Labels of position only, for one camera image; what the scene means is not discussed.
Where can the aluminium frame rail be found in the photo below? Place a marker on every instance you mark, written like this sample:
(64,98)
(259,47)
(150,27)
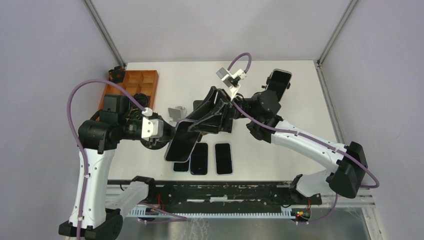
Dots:
(93,12)
(337,30)

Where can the wooden compartment tray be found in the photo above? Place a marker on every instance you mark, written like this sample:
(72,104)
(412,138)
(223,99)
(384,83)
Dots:
(141,81)

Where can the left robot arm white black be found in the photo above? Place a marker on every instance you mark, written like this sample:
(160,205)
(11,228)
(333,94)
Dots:
(93,218)

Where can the black phone stand right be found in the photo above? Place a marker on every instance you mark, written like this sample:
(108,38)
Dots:
(277,84)

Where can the aluminium frame rail right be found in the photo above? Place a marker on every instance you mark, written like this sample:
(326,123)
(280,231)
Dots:
(337,30)

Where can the silver folding phone stand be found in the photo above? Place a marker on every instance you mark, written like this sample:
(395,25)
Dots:
(176,114)

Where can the phone with white case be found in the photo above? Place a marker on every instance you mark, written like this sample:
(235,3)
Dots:
(280,73)
(223,159)

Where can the small black orange clamp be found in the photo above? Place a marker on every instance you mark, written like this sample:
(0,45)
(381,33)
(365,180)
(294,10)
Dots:
(116,75)

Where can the black round object in tray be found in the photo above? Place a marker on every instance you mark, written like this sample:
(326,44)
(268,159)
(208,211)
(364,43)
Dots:
(142,99)

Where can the white slotted cable duct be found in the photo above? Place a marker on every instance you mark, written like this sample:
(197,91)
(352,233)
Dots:
(142,212)

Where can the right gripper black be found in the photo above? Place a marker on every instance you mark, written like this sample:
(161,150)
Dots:
(211,123)

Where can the phone with white case right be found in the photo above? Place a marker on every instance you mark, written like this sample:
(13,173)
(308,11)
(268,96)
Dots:
(280,73)

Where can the black folding phone stand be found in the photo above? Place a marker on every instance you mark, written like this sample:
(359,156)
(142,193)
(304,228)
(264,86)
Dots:
(227,126)

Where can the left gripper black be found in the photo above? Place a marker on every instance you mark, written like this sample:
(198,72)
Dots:
(167,126)

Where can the phone with white case centre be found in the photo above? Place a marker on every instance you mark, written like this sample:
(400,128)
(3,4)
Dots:
(223,159)

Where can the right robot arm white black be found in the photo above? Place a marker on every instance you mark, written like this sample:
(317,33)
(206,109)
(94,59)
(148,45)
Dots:
(344,165)

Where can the phone stand brown round base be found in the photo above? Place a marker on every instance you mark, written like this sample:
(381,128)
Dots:
(197,104)

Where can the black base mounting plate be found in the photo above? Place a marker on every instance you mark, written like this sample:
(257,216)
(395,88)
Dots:
(226,197)

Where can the phone with light blue case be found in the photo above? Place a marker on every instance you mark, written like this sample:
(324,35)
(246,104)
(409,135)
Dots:
(181,167)

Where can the aluminium frame rail left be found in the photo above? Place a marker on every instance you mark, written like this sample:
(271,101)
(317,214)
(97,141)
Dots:
(93,12)

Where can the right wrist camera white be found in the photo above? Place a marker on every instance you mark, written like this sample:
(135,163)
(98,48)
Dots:
(231,81)

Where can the black phone dark case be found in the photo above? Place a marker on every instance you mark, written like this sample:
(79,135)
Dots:
(199,159)

